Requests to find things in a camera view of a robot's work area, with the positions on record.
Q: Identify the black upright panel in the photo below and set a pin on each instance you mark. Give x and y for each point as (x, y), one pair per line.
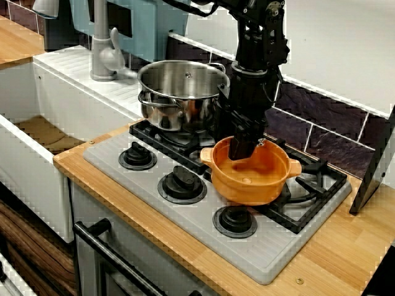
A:
(370, 172)

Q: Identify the black burner grate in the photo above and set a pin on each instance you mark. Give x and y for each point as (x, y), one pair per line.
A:
(314, 168)
(166, 151)

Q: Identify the black stove knob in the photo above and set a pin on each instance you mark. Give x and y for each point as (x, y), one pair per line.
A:
(234, 220)
(137, 155)
(182, 185)

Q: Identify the orange plastic pot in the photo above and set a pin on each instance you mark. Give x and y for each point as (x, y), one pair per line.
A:
(247, 185)

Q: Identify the grey oven door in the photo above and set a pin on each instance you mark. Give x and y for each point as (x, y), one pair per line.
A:
(88, 262)

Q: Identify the grey toy faucet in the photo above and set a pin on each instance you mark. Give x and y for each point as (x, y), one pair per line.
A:
(100, 46)

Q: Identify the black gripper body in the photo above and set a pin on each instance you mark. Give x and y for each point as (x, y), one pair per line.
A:
(247, 101)

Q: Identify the stainless steel pot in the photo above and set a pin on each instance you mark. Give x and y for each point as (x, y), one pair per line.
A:
(172, 114)

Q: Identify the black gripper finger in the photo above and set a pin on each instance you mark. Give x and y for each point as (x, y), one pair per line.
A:
(242, 149)
(260, 132)

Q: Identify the white toy sink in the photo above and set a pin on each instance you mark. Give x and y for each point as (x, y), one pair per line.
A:
(61, 92)

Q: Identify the grey stove top plate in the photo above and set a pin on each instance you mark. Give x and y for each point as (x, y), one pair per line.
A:
(191, 216)

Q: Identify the white glass object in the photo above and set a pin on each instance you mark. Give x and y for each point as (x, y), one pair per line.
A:
(46, 7)

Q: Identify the teal box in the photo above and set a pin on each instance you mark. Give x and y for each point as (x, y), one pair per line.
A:
(145, 31)

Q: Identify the brown sink bottom board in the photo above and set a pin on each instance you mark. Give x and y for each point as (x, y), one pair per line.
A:
(46, 132)

